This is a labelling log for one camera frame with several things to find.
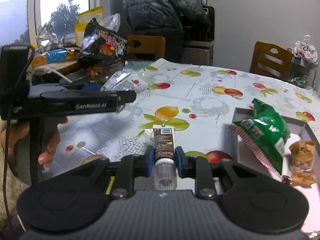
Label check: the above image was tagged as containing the clear nut packet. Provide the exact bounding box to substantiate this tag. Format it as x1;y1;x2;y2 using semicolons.
100;70;153;94

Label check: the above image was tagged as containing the brown chocolate tube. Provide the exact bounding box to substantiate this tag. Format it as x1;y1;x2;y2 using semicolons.
153;125;177;191

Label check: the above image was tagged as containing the green snack bag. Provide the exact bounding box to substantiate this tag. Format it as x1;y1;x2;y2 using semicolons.
229;98;290;178

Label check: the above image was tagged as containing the yellow peanut snack bag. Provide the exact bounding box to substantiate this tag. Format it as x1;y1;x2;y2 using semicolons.
289;140;317;187

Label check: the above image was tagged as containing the gold candy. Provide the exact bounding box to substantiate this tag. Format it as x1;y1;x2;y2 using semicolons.
281;175;293;186

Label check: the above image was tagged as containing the person's left hand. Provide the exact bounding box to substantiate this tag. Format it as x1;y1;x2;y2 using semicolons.
0;115;69;176

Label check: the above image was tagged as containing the glass bowl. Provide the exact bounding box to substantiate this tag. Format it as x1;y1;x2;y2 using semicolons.
66;62;124;85

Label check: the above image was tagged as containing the blue box on clutter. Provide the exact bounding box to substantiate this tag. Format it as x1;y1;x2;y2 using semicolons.
46;49;67;64

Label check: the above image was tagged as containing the black instant noodle bag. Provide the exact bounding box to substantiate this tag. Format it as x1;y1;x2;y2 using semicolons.
79;18;128;62

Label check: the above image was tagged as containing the grey cardboard tray box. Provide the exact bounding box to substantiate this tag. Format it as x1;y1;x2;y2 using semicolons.
231;107;320;188

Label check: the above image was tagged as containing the wooden chair near person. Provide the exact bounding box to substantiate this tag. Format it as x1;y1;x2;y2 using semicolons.
125;35;165;61

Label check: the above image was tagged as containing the fruit pattern tablecloth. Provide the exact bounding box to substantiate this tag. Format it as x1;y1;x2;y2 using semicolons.
43;59;319;178

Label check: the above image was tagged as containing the yellow package at window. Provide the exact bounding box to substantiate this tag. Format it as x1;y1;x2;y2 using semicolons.
74;7;104;47

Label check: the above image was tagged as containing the black cabinet appliance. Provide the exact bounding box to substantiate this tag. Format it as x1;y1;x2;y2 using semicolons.
180;0;215;66

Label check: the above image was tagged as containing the person in puffer jacket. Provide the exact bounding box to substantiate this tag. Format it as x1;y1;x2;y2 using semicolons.
123;0;210;63

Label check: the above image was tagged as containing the wooden chair right side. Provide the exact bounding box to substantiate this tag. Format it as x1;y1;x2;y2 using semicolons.
249;41;293;81

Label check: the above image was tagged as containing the white plastic shopping bag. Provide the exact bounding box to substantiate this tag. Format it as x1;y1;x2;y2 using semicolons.
293;35;318;64

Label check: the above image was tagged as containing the white charger with cable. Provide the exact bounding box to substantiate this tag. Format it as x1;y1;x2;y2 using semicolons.
35;66;73;83

